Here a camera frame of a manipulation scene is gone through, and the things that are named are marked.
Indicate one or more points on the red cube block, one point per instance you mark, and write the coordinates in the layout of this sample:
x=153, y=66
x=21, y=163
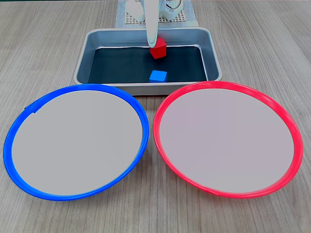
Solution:
x=159, y=49

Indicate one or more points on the blue cube block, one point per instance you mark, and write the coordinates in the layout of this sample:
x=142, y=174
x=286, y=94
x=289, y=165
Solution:
x=158, y=76

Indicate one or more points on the silver metal tray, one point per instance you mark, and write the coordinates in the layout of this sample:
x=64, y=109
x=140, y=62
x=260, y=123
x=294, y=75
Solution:
x=116, y=36

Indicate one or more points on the black tray liner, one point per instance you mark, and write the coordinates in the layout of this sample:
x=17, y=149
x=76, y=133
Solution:
x=121, y=65

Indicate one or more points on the beige mesh mat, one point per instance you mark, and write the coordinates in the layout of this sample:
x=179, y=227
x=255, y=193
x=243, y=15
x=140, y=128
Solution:
x=183, y=17

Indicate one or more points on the red rimmed round dish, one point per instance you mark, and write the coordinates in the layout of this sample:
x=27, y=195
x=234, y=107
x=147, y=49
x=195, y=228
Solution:
x=228, y=140

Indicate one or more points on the blue rimmed round dish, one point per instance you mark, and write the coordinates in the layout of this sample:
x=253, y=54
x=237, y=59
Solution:
x=73, y=140

